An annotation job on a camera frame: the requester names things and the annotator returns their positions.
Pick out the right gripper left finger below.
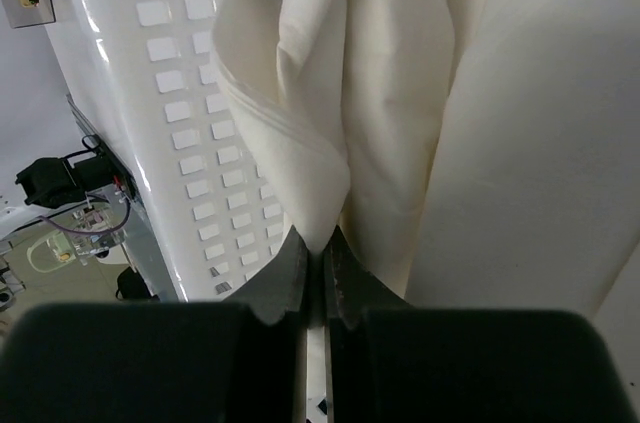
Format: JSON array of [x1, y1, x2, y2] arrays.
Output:
[[1, 231, 308, 422]]

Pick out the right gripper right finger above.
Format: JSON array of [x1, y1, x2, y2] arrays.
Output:
[[323, 231, 625, 422]]

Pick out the white paper napkin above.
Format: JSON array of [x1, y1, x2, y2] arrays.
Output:
[[213, 0, 351, 253]]

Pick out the rolled napkin bundle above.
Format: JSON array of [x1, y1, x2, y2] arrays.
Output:
[[341, 0, 486, 294], [406, 0, 639, 316]]

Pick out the white plastic basket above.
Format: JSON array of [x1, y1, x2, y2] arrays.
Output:
[[47, 0, 283, 301]]

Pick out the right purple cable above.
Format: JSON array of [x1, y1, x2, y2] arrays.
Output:
[[39, 215, 126, 237]]

